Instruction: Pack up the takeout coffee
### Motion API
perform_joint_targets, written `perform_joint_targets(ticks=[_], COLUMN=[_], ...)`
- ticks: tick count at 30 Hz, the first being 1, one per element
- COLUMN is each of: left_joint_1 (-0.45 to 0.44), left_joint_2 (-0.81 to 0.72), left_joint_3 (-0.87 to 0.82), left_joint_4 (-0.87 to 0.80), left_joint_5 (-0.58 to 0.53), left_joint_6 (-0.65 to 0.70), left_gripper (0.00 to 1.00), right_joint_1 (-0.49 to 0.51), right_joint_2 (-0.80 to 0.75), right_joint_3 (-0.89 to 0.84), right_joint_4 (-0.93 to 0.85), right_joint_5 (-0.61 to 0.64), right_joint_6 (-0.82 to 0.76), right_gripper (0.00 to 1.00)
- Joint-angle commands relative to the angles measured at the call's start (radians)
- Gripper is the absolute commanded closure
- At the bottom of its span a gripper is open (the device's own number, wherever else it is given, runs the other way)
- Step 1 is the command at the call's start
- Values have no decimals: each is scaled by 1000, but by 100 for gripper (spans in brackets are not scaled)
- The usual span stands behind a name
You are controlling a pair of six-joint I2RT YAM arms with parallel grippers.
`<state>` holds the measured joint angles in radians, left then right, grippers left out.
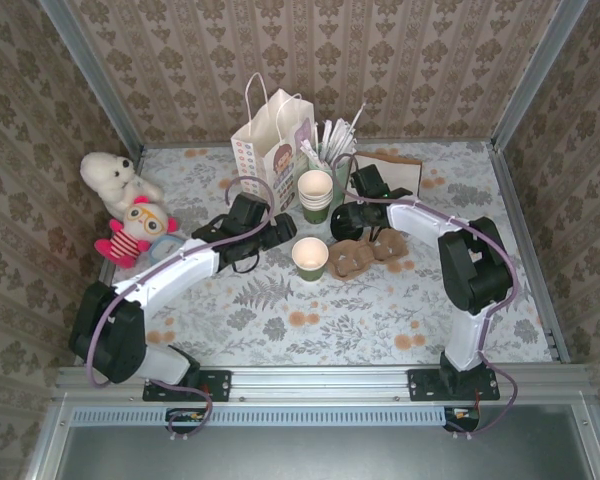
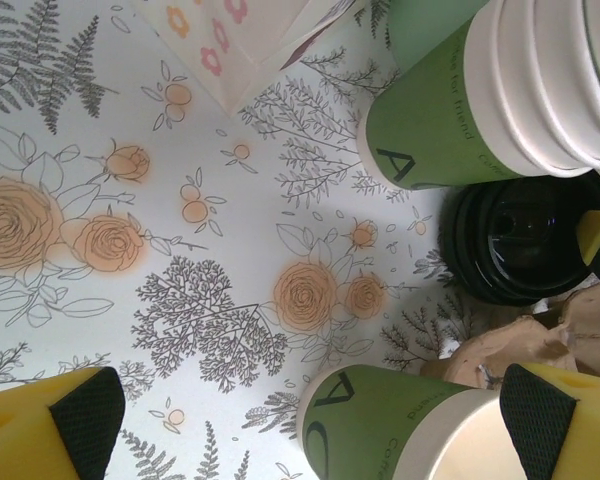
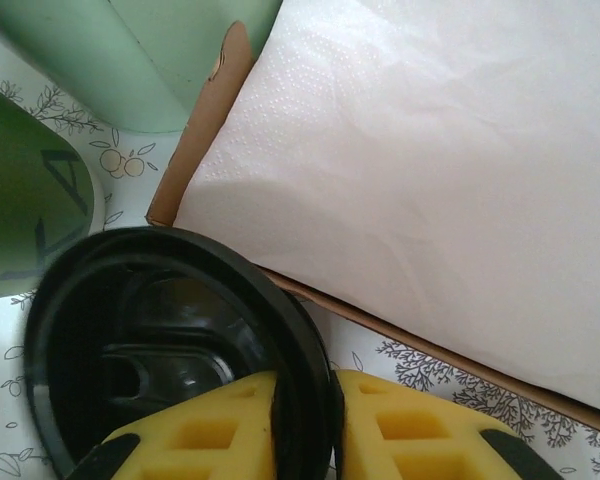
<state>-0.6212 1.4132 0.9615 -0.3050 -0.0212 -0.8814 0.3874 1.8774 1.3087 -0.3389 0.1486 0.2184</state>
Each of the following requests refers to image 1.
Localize brown pulp cup carrier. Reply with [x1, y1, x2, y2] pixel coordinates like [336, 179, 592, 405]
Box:
[327, 233, 410, 280]

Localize green paper coffee cup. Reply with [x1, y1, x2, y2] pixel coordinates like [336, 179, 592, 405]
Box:
[291, 237, 330, 283]

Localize white cartoon print paper bag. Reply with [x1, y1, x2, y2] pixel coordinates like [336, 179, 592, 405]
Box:
[230, 72, 317, 214]

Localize stack of green paper cups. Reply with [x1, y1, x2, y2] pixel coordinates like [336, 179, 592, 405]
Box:
[297, 169, 334, 225]

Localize light green straw holder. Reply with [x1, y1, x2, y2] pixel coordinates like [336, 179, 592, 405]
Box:
[307, 144, 354, 206]

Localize flat white paper bags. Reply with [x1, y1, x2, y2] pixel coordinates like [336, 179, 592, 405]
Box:
[354, 151, 421, 197]

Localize brown cardboard napkin box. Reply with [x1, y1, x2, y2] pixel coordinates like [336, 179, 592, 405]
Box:
[353, 149, 425, 201]

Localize small blue alarm clock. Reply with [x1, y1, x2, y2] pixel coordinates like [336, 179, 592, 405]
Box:
[147, 235, 184, 266]

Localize floral table cover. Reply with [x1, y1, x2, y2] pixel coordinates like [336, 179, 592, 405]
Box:
[88, 141, 555, 369]

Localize pink striped plush doll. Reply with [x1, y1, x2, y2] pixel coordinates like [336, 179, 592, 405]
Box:
[93, 196, 180, 270]

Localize white plush animal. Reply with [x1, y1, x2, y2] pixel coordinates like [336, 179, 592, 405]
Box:
[79, 151, 165, 214]

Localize black connector board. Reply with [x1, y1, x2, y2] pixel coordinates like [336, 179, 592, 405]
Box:
[165, 407, 206, 435]
[443, 405, 481, 432]

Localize grey metal panel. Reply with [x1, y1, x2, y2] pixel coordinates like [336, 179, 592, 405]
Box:
[27, 399, 600, 480]

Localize wide aluminium base rail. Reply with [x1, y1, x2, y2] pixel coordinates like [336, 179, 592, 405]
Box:
[54, 364, 594, 401]

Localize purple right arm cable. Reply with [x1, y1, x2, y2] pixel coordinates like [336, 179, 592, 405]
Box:
[332, 153, 519, 441]

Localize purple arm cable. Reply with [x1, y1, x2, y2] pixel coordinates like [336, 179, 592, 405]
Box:
[332, 153, 519, 441]
[87, 175, 276, 444]

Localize white slotted cable duct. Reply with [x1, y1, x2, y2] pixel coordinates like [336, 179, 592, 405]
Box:
[71, 405, 454, 428]

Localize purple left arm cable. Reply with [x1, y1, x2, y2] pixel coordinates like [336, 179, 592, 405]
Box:
[87, 175, 276, 444]

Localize aluminium frame post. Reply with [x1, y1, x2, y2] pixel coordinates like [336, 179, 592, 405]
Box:
[38, 0, 147, 157]
[488, 0, 590, 151]

